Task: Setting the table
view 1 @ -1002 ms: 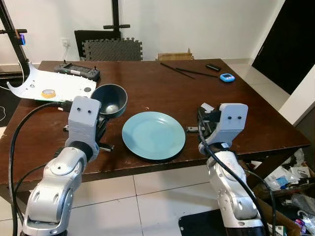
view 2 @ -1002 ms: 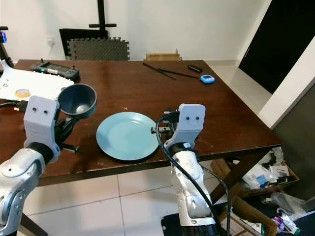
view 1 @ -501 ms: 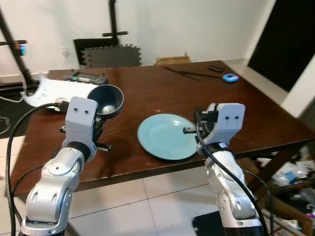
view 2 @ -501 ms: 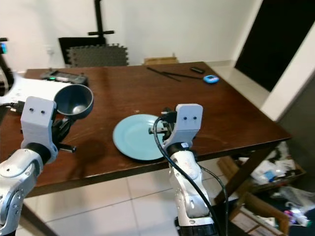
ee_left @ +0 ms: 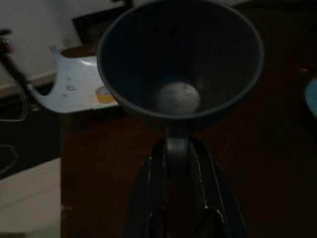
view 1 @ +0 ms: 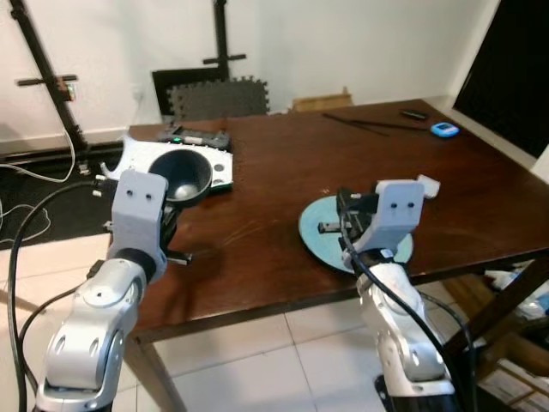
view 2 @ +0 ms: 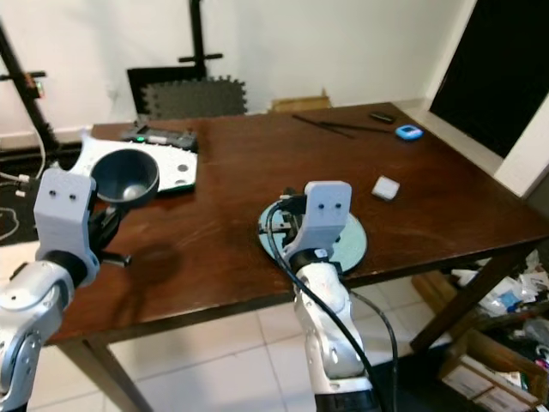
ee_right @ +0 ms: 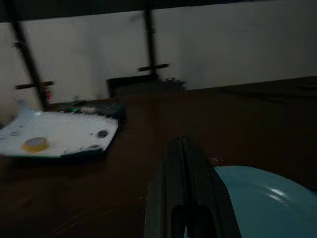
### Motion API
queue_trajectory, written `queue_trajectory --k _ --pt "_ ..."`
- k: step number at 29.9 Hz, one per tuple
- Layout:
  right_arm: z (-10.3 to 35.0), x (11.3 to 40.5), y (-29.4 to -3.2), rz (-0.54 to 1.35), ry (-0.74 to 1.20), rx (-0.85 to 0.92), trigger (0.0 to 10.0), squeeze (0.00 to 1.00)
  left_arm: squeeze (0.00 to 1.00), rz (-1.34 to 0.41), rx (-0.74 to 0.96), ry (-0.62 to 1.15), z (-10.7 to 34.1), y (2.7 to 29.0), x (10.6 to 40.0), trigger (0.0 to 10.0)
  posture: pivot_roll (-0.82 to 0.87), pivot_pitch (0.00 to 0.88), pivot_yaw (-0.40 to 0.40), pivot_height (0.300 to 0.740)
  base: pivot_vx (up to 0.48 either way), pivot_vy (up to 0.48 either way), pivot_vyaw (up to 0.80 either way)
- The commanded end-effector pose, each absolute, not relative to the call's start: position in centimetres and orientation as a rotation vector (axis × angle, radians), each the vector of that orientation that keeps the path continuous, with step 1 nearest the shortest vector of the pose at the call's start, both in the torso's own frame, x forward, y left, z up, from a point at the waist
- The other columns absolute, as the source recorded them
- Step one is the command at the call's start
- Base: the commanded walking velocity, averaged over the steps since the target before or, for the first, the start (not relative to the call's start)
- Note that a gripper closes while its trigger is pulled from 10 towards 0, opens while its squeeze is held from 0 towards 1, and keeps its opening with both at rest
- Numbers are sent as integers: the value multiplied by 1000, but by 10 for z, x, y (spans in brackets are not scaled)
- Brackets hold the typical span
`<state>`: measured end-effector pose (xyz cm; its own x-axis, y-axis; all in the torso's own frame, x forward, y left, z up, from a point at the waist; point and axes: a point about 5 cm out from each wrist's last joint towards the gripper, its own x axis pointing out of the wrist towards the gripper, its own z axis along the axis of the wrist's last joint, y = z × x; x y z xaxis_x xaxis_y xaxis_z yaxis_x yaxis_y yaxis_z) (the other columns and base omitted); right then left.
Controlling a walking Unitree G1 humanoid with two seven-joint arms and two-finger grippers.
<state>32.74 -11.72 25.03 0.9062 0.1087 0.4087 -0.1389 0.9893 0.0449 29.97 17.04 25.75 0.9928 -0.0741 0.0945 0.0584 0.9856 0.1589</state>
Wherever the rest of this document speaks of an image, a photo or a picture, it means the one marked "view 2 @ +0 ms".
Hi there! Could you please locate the upright black metal stand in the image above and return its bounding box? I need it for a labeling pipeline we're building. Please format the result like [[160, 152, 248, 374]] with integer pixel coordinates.
[[178, 0, 224, 82]]

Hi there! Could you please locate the white cable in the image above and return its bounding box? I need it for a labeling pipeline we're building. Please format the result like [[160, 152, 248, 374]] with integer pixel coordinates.
[[0, 86, 52, 241]]

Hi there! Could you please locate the black foam floor mat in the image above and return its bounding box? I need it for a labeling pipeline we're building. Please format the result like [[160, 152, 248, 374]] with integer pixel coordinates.
[[0, 159, 57, 245]]

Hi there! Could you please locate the grey foam puzzle mat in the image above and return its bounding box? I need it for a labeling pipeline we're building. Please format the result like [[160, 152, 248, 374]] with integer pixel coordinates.
[[144, 79, 248, 119]]

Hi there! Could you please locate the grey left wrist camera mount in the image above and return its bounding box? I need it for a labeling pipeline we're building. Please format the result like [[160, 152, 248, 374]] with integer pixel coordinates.
[[33, 167, 97, 258]]

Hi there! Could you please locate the black flat electronic device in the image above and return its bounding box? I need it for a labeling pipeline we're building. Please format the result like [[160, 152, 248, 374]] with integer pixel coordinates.
[[122, 124, 198, 148]]

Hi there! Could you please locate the small white square box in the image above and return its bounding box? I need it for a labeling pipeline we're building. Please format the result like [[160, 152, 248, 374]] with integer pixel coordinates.
[[371, 176, 400, 202]]

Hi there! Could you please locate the dark brown wooden table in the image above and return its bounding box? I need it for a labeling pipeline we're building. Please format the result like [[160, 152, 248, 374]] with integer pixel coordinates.
[[51, 101, 549, 412]]

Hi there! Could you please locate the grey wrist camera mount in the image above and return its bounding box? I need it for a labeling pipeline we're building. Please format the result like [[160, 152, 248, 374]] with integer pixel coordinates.
[[283, 181, 353, 263], [33, 167, 97, 258]]

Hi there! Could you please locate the slanted black metal stand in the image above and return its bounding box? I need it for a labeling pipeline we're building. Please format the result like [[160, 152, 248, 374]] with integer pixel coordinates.
[[0, 26, 52, 155]]

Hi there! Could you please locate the black floor rug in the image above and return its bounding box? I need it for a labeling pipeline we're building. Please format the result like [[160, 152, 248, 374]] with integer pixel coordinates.
[[382, 339, 481, 412]]

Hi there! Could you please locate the teal round plate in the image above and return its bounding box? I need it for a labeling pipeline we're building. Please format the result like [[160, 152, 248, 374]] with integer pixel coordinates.
[[257, 199, 367, 276]]

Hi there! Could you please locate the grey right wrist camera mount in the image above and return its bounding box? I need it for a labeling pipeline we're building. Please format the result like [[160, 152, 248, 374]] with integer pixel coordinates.
[[283, 181, 353, 263]]

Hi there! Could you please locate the cardboard box with white labels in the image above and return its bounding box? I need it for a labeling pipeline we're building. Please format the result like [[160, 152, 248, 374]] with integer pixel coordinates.
[[437, 326, 549, 412]]

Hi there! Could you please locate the small blue timer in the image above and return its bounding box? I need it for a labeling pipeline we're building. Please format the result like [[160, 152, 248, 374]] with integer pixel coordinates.
[[395, 124, 425, 141]]

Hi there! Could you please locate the black chopstick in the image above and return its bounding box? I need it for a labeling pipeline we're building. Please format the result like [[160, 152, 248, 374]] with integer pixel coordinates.
[[309, 119, 395, 133], [292, 114, 354, 139]]

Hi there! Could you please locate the cardboard box with white rubbish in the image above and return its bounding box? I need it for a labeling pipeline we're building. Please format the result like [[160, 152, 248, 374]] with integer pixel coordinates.
[[412, 257, 549, 344]]

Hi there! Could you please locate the dark grey bowl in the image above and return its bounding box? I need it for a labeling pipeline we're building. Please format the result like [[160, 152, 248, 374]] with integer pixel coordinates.
[[90, 148, 160, 207]]

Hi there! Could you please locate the black flat panel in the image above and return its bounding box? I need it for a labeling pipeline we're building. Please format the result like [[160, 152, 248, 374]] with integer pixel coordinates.
[[126, 67, 207, 117]]

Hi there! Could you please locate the small brown cardboard box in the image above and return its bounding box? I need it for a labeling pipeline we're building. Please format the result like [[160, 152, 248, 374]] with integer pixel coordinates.
[[270, 88, 333, 113]]

